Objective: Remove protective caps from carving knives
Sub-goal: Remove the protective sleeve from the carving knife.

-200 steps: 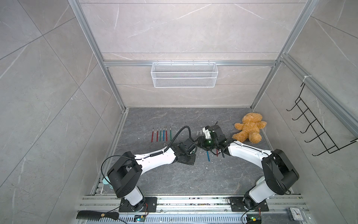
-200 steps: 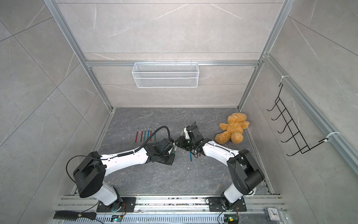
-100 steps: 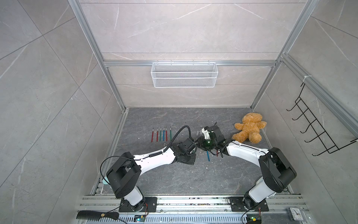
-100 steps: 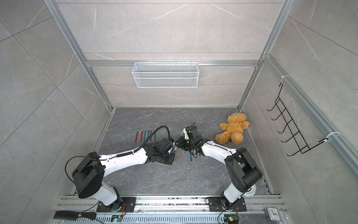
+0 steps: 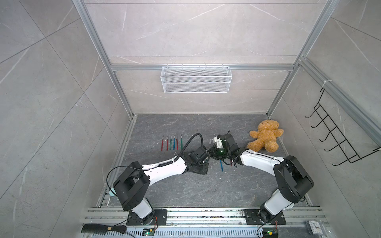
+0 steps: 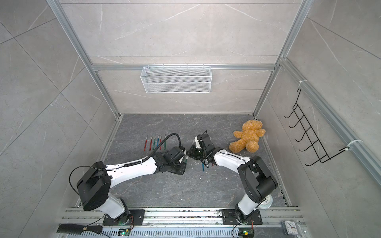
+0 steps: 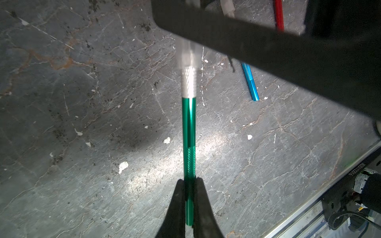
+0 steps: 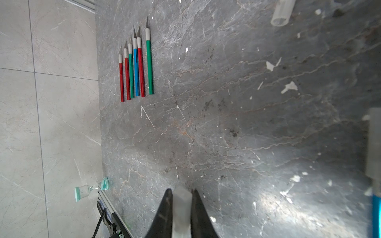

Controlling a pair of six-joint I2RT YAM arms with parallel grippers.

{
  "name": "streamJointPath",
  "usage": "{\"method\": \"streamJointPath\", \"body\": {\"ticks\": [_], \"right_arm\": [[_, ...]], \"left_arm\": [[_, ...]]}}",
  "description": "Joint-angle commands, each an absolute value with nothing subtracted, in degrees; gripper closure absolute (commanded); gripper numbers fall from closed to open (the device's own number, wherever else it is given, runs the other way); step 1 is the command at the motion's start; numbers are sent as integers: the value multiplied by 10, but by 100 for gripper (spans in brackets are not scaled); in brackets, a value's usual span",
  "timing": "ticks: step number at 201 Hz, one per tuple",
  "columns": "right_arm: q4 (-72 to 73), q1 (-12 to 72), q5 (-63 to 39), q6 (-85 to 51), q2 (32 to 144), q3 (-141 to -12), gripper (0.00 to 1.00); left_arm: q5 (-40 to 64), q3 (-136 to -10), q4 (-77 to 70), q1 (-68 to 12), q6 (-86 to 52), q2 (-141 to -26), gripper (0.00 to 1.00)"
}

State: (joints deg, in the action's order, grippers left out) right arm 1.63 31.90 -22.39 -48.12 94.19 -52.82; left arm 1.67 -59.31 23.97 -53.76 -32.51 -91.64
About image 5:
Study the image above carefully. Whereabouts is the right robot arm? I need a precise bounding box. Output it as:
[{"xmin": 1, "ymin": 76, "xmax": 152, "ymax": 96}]
[{"xmin": 208, "ymin": 133, "xmax": 314, "ymax": 223}]

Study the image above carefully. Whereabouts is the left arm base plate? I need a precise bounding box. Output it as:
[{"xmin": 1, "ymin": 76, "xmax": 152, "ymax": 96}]
[{"xmin": 126, "ymin": 209, "xmax": 168, "ymax": 226}]

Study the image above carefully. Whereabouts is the small white clock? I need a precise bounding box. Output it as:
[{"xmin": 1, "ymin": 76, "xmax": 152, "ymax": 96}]
[{"xmin": 306, "ymin": 220, "xmax": 323, "ymax": 236}]

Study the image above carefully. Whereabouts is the black wire hook rack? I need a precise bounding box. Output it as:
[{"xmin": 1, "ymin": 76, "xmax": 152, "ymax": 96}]
[{"xmin": 304, "ymin": 88, "xmax": 381, "ymax": 167}]

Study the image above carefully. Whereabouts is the aluminium mounting rail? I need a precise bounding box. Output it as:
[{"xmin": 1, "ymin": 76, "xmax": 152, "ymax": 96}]
[{"xmin": 80, "ymin": 207, "xmax": 336, "ymax": 238}]

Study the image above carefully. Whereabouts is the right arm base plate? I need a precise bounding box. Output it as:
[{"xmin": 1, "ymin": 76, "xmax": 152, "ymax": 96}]
[{"xmin": 242, "ymin": 209, "xmax": 286, "ymax": 225}]

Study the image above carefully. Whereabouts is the brown teddy bear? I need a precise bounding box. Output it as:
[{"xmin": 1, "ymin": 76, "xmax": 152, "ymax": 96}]
[{"xmin": 247, "ymin": 120, "xmax": 284, "ymax": 153}]

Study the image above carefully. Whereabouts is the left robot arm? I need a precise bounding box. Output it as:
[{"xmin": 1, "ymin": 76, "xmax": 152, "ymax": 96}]
[{"xmin": 106, "ymin": 133, "xmax": 209, "ymax": 225}]

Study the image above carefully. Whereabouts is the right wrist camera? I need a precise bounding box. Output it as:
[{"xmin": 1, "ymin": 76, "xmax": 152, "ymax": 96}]
[{"xmin": 213, "ymin": 134, "xmax": 227, "ymax": 149}]

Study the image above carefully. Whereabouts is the white wire mesh basket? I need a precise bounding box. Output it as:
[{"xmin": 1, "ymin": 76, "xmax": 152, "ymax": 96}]
[{"xmin": 160, "ymin": 66, "xmax": 232, "ymax": 94}]

